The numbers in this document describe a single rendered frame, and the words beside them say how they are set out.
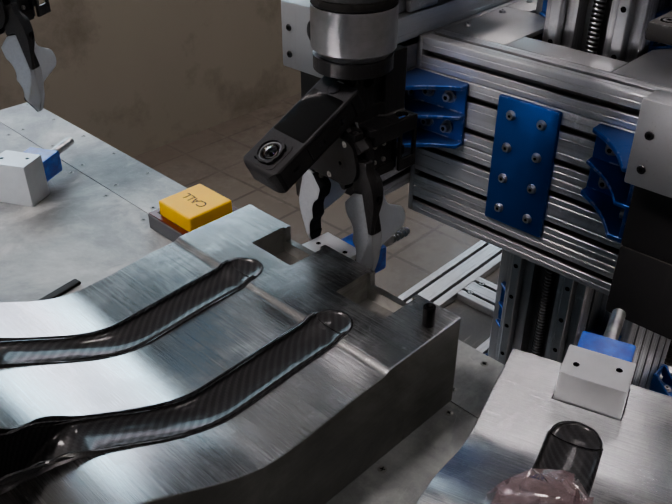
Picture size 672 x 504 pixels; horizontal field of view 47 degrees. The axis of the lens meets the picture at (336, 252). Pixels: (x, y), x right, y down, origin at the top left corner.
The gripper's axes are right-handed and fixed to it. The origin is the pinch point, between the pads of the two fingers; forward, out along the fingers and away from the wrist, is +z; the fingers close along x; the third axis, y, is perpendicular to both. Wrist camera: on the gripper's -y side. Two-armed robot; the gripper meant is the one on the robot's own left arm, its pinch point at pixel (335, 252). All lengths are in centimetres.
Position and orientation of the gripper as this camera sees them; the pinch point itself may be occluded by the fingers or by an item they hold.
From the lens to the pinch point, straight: 77.6
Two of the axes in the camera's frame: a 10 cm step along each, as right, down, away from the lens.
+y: 7.3, -3.7, 5.7
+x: -6.8, -4.0, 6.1
